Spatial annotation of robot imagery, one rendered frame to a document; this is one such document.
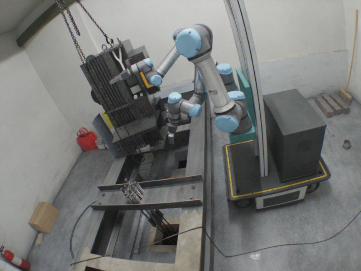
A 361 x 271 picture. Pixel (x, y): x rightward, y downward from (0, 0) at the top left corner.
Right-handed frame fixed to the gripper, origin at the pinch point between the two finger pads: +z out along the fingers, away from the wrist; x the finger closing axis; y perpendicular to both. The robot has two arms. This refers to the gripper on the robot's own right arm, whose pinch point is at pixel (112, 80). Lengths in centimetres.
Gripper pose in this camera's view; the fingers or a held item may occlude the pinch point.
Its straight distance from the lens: 145.1
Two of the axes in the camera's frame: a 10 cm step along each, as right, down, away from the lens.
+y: 3.6, 7.6, 5.4
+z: -9.2, 4.0, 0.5
